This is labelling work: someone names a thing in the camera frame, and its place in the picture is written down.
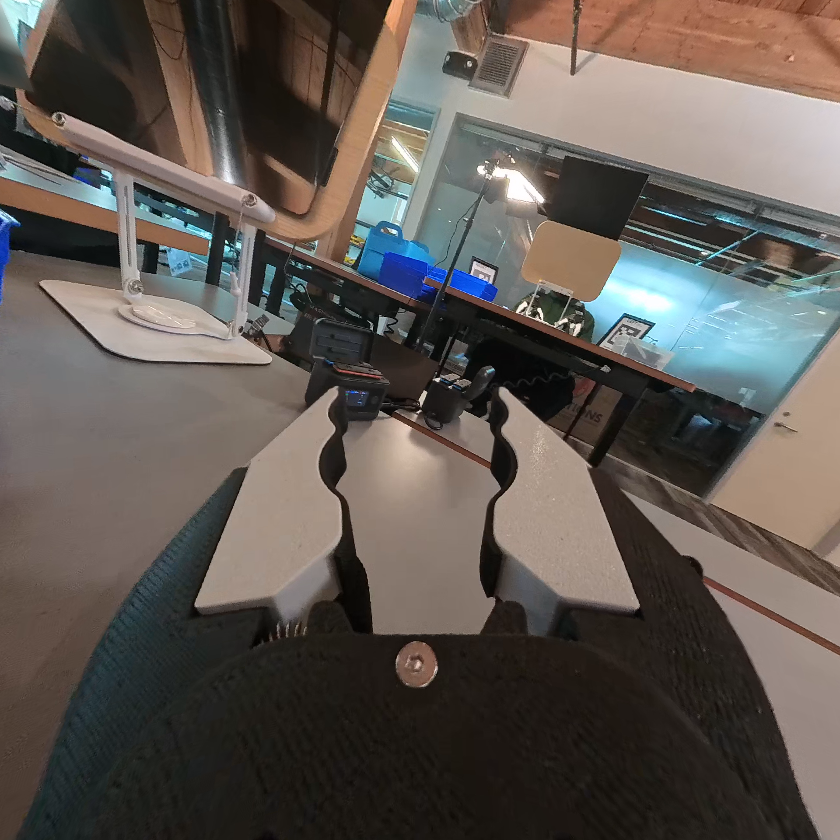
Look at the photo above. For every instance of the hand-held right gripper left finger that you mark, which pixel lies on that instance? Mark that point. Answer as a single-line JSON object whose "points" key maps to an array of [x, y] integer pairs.
{"points": [[275, 525]]}

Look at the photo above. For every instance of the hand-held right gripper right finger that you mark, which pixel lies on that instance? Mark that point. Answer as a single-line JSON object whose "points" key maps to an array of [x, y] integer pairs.
{"points": [[558, 525]]}

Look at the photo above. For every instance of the blue storage bin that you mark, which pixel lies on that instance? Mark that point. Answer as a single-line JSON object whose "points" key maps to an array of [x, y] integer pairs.
{"points": [[6, 249]]}

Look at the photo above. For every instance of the cardboard box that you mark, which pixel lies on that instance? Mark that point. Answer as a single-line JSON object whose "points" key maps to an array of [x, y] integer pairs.
{"points": [[590, 413]]}

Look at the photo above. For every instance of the small black charger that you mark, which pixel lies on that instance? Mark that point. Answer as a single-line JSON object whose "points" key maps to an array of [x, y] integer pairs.
{"points": [[446, 403]]}

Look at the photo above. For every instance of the brown top table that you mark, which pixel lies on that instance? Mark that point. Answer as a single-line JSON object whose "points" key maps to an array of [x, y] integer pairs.
{"points": [[65, 207], [341, 270], [656, 375]]}

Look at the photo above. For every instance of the clear plastic box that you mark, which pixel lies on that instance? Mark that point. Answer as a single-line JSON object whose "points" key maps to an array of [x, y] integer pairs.
{"points": [[646, 354]]}

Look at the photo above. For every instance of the black battery charging case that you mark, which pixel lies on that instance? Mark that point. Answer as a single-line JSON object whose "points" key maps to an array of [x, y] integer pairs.
{"points": [[334, 341]]}

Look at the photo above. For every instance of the printed tag board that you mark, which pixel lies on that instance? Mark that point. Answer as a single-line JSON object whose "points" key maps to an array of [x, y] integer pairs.
{"points": [[627, 331]]}

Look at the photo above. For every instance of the green holder with white parts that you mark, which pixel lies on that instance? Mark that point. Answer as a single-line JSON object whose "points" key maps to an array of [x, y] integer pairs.
{"points": [[558, 308]]}

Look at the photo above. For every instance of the white door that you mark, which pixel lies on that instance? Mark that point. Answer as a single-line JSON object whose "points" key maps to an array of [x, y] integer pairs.
{"points": [[781, 459]]}

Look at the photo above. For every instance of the white screen stand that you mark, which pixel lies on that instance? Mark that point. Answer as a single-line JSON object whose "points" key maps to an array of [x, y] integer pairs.
{"points": [[118, 328]]}

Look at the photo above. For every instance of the tan rounded board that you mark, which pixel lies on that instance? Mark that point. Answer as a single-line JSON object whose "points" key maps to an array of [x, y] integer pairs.
{"points": [[571, 262]]}

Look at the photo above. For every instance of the framed printed tag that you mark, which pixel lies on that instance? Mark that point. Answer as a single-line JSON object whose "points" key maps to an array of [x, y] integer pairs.
{"points": [[484, 270]]}

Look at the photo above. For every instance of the blue tool case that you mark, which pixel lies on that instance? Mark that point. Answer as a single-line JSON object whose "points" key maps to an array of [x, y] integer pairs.
{"points": [[384, 249]]}

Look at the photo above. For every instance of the black square panel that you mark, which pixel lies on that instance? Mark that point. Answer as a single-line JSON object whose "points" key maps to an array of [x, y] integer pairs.
{"points": [[600, 197]]}

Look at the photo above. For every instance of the studio light on stand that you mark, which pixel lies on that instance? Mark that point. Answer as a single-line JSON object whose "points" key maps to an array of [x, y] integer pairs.
{"points": [[518, 184]]}

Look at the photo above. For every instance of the glass wall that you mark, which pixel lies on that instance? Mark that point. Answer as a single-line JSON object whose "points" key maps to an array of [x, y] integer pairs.
{"points": [[722, 295]]}

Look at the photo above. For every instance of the wooden post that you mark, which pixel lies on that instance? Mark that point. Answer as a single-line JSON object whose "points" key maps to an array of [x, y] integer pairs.
{"points": [[341, 244]]}

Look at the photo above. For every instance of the dark screen with tan frame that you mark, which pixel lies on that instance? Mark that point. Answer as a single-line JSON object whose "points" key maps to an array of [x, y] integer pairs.
{"points": [[275, 98]]}

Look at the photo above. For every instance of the wall air vent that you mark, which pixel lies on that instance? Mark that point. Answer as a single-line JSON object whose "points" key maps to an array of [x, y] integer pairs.
{"points": [[499, 65]]}

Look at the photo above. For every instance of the black wall camera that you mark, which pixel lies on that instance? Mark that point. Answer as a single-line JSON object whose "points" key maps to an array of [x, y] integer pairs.
{"points": [[459, 64]]}

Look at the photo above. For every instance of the silver ceiling duct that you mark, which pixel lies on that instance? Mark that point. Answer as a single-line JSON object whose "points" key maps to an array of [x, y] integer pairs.
{"points": [[453, 8]]}

